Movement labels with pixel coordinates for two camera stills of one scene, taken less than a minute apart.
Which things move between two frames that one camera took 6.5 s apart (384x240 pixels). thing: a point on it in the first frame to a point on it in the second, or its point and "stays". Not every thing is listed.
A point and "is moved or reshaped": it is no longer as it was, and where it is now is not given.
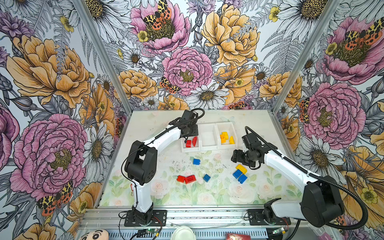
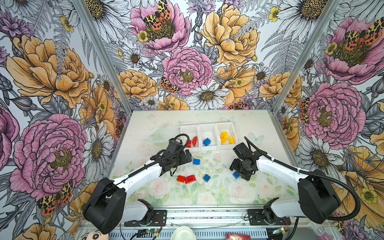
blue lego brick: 237,173 stays
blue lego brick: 242,178 is moved or reshaped
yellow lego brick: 225,133 stays
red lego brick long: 194,141 stays
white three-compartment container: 211,136 stays
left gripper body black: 193,131 to 180,159
